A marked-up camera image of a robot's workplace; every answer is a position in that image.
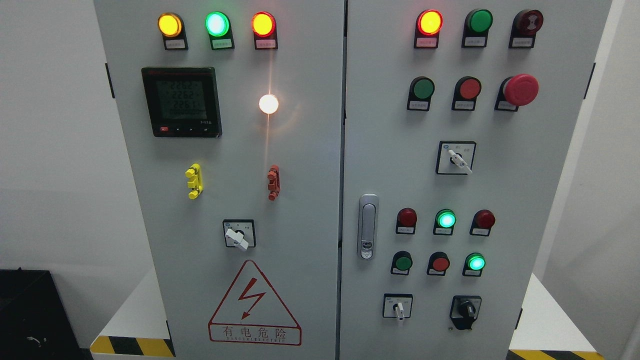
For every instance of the black rotary knob switch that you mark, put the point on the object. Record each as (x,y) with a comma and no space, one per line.
(464,311)

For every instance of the red terminal connector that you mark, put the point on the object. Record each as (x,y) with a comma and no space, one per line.
(274,182)

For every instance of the white glowing lamp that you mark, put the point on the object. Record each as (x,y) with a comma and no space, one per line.
(268,104)

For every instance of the dark red indicator light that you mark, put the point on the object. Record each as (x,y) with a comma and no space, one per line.
(407,219)

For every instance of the grey left cabinet door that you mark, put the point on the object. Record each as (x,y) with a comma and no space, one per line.
(297,233)

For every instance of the grey cabinet door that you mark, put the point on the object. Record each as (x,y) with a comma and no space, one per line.
(392,152)
(297,233)

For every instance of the green push button lower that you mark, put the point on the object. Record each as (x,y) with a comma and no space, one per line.
(401,263)

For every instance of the green push button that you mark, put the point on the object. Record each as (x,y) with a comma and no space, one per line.
(401,263)
(420,93)

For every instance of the yellow terminal connector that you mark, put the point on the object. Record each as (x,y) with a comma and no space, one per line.
(194,180)

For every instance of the green glowing indicator light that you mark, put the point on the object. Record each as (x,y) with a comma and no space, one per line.
(444,222)

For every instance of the green push button upper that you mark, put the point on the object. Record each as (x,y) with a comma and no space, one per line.
(420,93)

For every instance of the red push button lower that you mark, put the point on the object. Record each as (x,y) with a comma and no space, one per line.
(438,264)

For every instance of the red push button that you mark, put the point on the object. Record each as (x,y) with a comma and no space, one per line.
(438,264)
(466,91)

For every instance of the red electric danger sign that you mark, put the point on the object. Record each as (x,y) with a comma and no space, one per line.
(252,312)

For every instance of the grey right cabinet door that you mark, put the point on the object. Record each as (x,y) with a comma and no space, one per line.
(392,152)

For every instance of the black digital power meter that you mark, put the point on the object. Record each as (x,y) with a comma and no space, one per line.
(182,102)

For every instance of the orange red indicator light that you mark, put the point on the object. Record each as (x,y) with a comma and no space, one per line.
(264,29)

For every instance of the red indicator light right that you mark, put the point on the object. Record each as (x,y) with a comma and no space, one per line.
(483,222)

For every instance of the red push button upper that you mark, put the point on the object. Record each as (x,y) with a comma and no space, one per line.
(466,91)

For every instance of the green illuminated button lower right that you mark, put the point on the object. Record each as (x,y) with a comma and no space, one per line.
(473,265)

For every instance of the green lit indicator light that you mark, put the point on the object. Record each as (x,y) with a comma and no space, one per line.
(220,31)

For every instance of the red lit indicator light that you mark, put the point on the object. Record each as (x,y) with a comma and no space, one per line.
(427,29)

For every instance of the yellow indicator light top left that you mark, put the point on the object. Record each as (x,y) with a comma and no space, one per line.
(173,32)

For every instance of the red emergency stop button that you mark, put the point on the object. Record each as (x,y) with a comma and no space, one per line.
(516,91)

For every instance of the green unlit indicator light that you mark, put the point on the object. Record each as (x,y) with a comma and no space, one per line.
(475,32)

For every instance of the white platform with hazard stripes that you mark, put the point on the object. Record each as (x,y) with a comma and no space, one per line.
(139,331)

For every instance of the red black buzzer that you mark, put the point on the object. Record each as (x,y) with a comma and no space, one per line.
(524,29)

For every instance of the black box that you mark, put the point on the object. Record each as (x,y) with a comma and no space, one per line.
(33,322)

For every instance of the silver door handle lock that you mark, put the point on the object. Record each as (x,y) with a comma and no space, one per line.
(367,225)

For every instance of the white handle selector switch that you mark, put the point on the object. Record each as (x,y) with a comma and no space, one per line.
(239,233)

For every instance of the white selector switch upper right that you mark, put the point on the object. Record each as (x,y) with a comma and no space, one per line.
(455,157)

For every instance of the white selector switch lower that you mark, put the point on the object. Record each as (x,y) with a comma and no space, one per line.
(397,306)

